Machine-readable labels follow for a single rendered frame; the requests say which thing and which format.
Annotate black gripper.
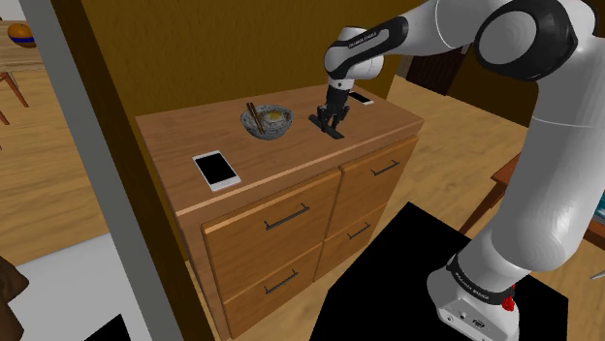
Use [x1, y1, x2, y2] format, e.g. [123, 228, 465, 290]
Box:
[316, 86, 351, 131]

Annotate black flat remote control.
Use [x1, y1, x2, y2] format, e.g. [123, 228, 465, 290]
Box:
[308, 113, 346, 140]

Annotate white phone with black screen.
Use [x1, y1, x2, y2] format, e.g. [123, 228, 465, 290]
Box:
[192, 149, 242, 193]
[348, 90, 375, 107]

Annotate grey patterned bowl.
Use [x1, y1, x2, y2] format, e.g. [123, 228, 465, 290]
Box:
[239, 104, 294, 141]

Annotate brown wooden chopstick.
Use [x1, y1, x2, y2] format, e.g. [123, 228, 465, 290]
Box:
[249, 102, 267, 136]
[245, 103, 263, 137]

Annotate dark brown door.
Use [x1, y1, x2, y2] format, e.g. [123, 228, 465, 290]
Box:
[405, 45, 470, 97]

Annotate wooden chest of drawers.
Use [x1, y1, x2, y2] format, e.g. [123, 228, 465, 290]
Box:
[135, 82, 425, 341]

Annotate black robot stand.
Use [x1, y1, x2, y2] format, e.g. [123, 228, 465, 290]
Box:
[309, 201, 570, 341]

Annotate red-brown wooden table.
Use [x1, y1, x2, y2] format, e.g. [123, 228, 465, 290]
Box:
[458, 151, 605, 253]

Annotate light wooden table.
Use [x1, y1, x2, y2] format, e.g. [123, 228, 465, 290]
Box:
[0, 19, 47, 127]

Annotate orange and blue bowl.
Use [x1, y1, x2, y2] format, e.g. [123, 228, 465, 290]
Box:
[7, 22, 38, 49]

